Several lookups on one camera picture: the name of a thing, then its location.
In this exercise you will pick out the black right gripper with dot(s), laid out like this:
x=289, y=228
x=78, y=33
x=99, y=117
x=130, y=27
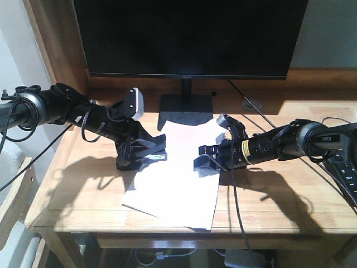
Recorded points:
x=237, y=154

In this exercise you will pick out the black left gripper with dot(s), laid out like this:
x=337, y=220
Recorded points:
x=97, y=119

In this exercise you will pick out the black stapler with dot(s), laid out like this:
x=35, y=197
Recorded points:
x=143, y=146

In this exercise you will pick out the white paper sheets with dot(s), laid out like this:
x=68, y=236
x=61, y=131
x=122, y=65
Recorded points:
x=172, y=189

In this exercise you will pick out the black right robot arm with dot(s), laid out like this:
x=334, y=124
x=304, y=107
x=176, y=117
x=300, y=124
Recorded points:
x=301, y=137

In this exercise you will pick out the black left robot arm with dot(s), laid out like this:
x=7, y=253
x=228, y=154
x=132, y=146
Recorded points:
x=30, y=107

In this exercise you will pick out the wooden desk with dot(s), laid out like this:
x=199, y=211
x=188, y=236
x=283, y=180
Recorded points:
x=288, y=206

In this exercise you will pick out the white power adapter box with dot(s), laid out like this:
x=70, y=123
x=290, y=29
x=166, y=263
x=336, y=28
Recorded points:
x=243, y=258

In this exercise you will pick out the grey cushioned wooden chair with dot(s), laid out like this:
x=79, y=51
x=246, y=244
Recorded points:
x=20, y=247

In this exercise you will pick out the black computer monitor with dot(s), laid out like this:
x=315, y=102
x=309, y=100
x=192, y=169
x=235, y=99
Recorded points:
x=186, y=40

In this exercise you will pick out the black keyboard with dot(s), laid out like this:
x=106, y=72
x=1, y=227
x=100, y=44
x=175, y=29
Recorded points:
x=343, y=171

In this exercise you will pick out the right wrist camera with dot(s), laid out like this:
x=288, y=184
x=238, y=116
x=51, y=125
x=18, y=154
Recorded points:
x=235, y=127

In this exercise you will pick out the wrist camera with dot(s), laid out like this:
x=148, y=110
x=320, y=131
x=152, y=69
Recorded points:
x=131, y=107
x=235, y=127

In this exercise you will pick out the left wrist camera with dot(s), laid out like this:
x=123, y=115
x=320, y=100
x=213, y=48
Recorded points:
x=131, y=107

